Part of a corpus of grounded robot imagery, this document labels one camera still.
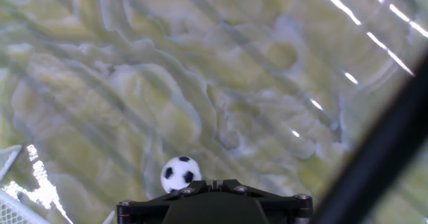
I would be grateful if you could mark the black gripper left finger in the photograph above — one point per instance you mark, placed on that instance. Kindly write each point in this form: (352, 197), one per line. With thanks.
(140, 210)

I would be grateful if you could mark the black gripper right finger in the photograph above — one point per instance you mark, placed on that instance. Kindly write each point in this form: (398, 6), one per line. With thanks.
(287, 210)

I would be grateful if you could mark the black and white soccer ball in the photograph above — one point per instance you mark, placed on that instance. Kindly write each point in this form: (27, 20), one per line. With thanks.
(180, 174)

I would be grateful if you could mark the white mesh miniature goal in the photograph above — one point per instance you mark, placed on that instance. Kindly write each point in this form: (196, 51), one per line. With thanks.
(10, 214)

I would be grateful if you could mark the green marble pattern mat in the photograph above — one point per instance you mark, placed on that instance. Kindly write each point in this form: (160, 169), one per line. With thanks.
(167, 50)

